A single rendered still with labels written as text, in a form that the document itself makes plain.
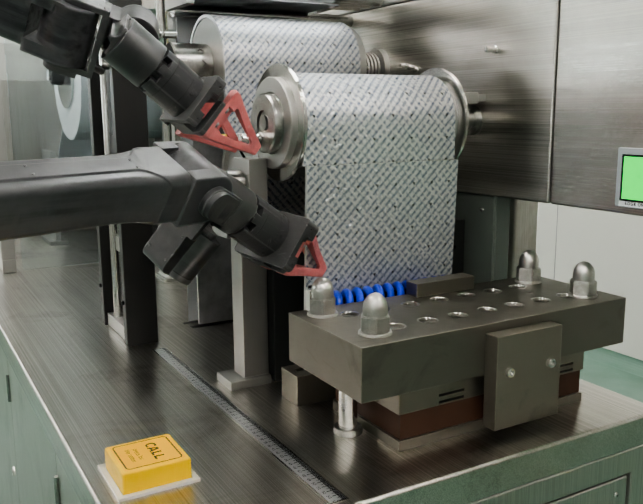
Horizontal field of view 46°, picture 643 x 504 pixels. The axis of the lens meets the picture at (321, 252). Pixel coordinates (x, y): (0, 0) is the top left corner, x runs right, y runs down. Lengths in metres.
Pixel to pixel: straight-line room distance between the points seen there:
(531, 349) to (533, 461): 0.12
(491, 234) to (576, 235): 3.02
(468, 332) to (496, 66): 0.43
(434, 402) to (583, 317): 0.23
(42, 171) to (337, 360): 0.36
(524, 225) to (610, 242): 2.68
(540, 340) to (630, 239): 3.06
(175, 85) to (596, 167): 0.52
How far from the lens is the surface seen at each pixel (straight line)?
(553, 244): 4.26
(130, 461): 0.79
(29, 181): 0.63
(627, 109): 0.97
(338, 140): 0.94
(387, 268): 1.00
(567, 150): 1.02
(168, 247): 0.81
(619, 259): 3.99
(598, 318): 0.99
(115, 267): 1.30
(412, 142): 1.01
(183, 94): 0.89
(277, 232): 0.86
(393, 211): 0.99
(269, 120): 0.94
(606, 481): 1.00
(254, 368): 1.03
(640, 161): 0.95
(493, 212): 1.13
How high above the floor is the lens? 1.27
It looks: 11 degrees down
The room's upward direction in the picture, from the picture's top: straight up
